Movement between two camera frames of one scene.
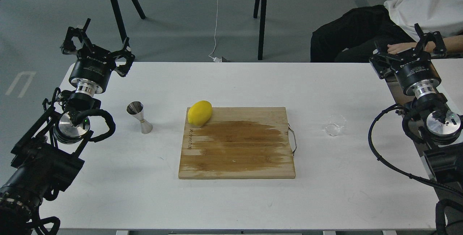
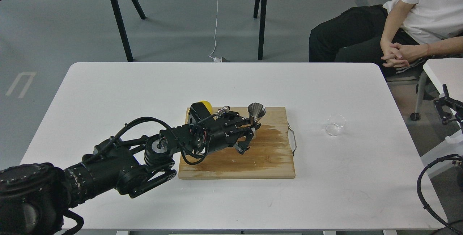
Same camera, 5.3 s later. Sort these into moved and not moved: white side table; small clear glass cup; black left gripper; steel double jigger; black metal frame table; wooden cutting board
Moved: steel double jigger; black left gripper
Not moved: small clear glass cup; black metal frame table; white side table; wooden cutting board
